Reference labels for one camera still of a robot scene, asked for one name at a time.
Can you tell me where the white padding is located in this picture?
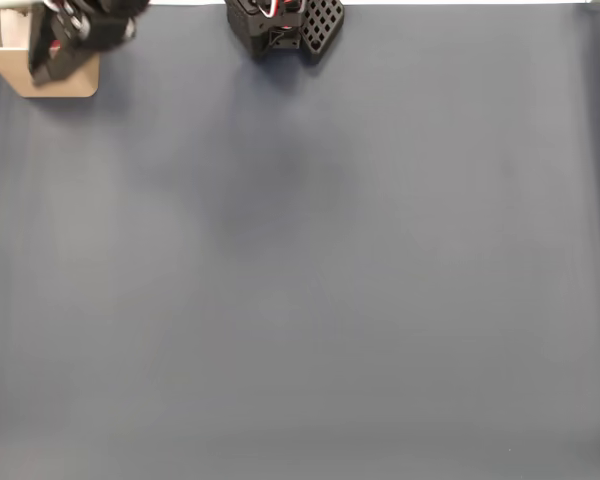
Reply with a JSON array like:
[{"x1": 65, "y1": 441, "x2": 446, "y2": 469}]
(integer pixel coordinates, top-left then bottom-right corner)
[{"x1": 0, "y1": 8, "x2": 32, "y2": 50}]

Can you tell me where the dark grey mat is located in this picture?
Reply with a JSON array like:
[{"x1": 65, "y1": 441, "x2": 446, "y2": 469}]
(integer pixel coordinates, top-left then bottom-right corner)
[{"x1": 0, "y1": 3, "x2": 600, "y2": 480}]

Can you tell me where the red white servo wire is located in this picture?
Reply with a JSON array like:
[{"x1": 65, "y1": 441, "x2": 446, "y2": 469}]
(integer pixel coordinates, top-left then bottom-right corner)
[{"x1": 251, "y1": 0, "x2": 302, "y2": 20}]

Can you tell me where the beige box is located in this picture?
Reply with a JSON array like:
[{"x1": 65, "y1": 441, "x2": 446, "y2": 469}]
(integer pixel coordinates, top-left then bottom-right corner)
[{"x1": 0, "y1": 7, "x2": 102, "y2": 99}]

